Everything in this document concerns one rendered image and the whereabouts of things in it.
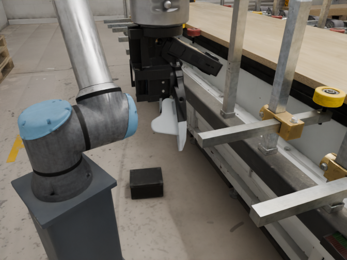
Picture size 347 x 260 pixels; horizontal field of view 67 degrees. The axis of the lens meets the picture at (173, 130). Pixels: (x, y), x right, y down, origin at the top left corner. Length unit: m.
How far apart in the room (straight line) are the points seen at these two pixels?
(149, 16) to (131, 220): 1.32
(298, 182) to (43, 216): 0.74
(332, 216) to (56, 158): 0.74
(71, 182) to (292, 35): 0.74
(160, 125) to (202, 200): 1.27
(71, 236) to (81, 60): 0.56
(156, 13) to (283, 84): 0.49
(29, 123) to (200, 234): 1.05
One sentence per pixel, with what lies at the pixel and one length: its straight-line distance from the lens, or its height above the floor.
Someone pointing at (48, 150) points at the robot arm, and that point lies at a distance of 0.82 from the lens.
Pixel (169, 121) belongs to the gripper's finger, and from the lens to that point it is 0.44.
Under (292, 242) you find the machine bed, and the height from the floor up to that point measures 0.17.
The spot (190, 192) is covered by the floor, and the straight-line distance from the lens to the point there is 1.73.
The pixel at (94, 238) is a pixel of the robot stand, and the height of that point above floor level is 0.40.
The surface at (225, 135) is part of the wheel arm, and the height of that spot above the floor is 0.84.
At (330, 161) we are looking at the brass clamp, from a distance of 0.71.
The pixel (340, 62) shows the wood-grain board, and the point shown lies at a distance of 1.25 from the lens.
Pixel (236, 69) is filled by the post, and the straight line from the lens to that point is 1.02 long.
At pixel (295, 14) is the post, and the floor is 1.12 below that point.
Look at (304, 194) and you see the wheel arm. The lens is 0.61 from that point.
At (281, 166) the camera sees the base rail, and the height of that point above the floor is 0.70.
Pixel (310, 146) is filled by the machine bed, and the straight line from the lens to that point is 1.08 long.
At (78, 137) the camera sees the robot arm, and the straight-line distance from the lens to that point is 0.82.
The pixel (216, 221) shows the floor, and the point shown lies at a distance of 1.59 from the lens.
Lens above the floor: 1.21
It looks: 31 degrees down
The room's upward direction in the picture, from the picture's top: straight up
